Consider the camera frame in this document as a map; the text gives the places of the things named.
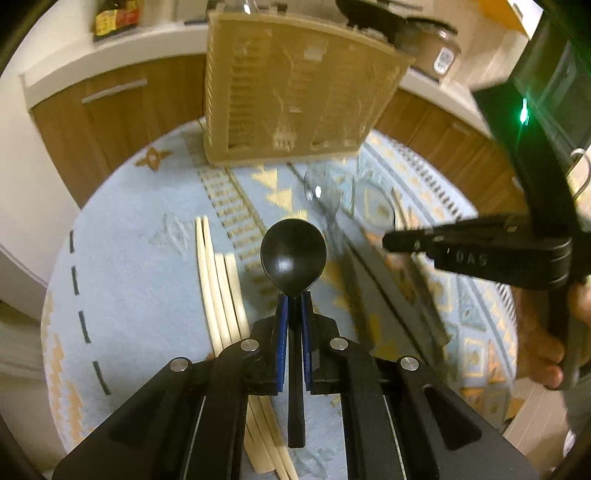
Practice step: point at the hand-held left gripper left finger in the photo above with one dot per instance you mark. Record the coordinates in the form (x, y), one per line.
(281, 341)

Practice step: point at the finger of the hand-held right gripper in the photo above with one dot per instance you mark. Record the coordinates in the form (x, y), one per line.
(461, 233)
(508, 263)

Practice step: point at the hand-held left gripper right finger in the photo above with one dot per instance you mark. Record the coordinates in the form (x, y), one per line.
(305, 341)

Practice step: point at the black spoon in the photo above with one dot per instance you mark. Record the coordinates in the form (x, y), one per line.
(293, 254)

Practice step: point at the beige slatted utensil basket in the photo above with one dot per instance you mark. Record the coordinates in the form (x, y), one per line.
(295, 87)

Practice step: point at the person's right hand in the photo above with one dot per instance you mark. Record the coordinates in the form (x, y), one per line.
(535, 341)

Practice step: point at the black chopstick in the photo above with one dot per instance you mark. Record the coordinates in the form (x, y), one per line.
(406, 290)
(362, 295)

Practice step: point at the clear wine glass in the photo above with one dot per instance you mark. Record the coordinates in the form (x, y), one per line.
(374, 205)

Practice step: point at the brown rice cooker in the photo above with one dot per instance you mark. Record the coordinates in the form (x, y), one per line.
(436, 48)

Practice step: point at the patterned blue round mat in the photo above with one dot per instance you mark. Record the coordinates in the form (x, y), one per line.
(129, 277)

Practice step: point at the black wok with lid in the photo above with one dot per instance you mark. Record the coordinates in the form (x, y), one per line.
(369, 16)

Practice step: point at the wooden base cabinet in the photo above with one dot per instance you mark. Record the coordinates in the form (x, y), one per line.
(138, 134)

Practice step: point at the dark sauce bottle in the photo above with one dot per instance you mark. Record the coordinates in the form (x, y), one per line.
(115, 18)

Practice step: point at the yellow wall cabinet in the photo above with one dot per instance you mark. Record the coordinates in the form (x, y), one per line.
(519, 14)

